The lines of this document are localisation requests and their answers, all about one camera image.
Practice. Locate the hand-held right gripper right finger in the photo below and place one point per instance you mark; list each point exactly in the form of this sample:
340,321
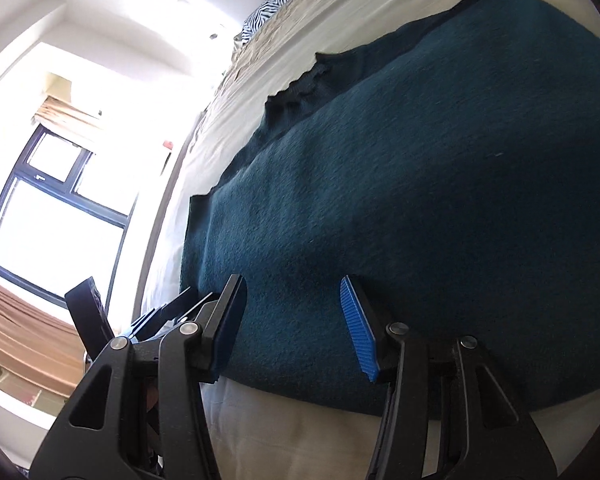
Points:
360,330

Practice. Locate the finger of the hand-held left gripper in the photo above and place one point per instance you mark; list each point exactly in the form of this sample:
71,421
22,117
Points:
172,310
90,315

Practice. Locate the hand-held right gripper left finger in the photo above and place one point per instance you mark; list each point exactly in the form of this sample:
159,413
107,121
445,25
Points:
230,330

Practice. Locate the dark green sweater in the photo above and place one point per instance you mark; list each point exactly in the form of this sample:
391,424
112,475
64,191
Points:
405,185

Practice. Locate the beige curtain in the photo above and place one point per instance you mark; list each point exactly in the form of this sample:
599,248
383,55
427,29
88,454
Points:
65,112
20,330

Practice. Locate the black framed window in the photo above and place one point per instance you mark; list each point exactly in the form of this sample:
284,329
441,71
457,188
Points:
55,220

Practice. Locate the bed with beige sheet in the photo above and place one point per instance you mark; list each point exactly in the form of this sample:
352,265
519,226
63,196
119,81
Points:
300,435

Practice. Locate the zebra print pillow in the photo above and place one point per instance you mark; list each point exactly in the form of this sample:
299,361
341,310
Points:
270,10

